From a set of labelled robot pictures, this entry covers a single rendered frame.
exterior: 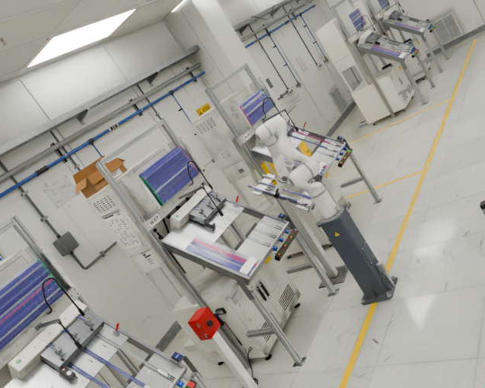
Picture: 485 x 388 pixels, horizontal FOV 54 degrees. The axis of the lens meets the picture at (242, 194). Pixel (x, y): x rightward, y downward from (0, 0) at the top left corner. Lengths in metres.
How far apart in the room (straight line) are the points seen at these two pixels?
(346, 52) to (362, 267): 4.70
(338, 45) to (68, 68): 4.03
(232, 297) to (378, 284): 1.04
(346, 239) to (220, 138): 1.76
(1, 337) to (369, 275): 2.33
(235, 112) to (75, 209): 1.80
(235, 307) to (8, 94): 2.96
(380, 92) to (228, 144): 3.63
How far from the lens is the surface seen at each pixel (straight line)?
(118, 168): 3.82
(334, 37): 7.65
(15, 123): 4.95
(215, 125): 4.55
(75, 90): 5.43
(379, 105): 7.77
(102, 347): 2.88
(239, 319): 3.54
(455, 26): 10.46
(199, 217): 3.58
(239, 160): 4.58
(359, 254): 3.44
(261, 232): 3.57
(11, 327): 2.82
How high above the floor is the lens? 1.88
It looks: 12 degrees down
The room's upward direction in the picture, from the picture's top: 34 degrees counter-clockwise
